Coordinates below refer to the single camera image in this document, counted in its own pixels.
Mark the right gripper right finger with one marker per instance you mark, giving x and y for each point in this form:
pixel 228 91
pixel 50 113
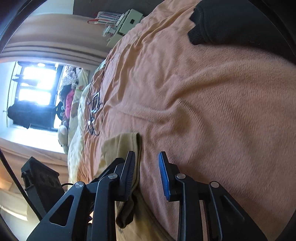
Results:
pixel 205 210

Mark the window with dark frame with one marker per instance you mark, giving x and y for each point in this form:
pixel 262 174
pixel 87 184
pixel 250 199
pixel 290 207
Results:
pixel 33 101

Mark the beige curtain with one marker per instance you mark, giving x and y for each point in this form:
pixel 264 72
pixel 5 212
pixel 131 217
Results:
pixel 60 38

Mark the black knit garment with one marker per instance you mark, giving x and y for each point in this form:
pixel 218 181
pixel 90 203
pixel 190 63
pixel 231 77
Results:
pixel 236 23

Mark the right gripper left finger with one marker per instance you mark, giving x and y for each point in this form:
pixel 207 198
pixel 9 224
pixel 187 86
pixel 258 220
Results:
pixel 86 211

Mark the orange fleece blanket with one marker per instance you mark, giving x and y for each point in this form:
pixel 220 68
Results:
pixel 222 113

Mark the tan brown t-shirt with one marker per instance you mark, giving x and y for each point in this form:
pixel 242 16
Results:
pixel 133 218

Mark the cream yellow quilt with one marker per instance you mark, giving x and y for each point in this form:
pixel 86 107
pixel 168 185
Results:
pixel 78 166

